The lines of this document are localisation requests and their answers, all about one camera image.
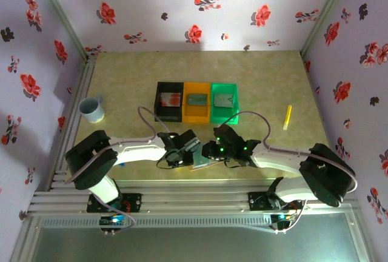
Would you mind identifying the grey VIP credit card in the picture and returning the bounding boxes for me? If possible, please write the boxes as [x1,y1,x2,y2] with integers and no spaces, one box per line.
[213,93,234,108]

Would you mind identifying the red flower credit card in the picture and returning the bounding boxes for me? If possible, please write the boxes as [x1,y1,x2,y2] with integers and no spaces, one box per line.
[160,92,182,108]

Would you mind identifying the green plastic bin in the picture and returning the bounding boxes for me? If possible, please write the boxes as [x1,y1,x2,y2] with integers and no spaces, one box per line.
[210,82,241,125]

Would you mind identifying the orange plastic bin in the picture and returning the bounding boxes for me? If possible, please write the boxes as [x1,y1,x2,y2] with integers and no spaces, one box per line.
[182,82,212,124]

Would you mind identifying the black plastic bin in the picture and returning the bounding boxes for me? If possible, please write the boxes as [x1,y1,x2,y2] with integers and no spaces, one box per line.
[153,81,185,123]

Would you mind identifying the yellow marker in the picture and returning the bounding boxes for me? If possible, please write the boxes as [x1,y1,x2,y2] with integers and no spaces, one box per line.
[283,104,293,131]

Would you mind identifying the right controller board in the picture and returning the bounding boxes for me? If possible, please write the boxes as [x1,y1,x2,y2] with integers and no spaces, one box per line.
[270,213,297,224]

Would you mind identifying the controller board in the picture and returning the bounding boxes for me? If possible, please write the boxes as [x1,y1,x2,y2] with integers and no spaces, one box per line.
[270,213,297,224]
[99,215,129,227]

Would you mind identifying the left controller board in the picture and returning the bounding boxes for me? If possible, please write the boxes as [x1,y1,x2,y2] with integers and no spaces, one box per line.
[99,215,129,227]

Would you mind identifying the light blue mug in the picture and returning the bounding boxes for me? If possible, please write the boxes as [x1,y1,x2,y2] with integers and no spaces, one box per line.
[78,94,106,124]

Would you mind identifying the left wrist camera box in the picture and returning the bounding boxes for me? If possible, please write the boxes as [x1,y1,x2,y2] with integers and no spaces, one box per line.
[178,129,201,153]

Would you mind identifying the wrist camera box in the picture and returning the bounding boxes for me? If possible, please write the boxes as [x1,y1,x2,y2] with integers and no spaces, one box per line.
[213,124,240,143]
[178,129,201,153]

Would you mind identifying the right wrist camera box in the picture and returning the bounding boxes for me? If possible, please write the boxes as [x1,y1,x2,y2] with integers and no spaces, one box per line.
[213,124,240,143]

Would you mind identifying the aluminium frame rail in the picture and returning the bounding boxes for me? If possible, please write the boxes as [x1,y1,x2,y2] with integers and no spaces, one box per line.
[27,179,359,218]

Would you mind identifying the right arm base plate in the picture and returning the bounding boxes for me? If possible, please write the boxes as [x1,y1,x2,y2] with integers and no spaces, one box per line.
[247,192,304,211]

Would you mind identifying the slotted cable duct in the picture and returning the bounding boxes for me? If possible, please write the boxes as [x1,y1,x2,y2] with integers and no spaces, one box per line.
[41,215,273,230]

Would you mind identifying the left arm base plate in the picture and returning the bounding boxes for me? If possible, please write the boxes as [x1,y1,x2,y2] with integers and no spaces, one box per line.
[87,193,142,213]

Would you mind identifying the aluminium side rail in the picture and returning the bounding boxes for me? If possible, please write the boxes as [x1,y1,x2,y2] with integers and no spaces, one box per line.
[48,54,98,190]

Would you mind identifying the aluminium corner post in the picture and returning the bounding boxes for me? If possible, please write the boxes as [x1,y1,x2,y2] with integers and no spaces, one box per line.
[30,0,92,59]
[299,0,355,56]

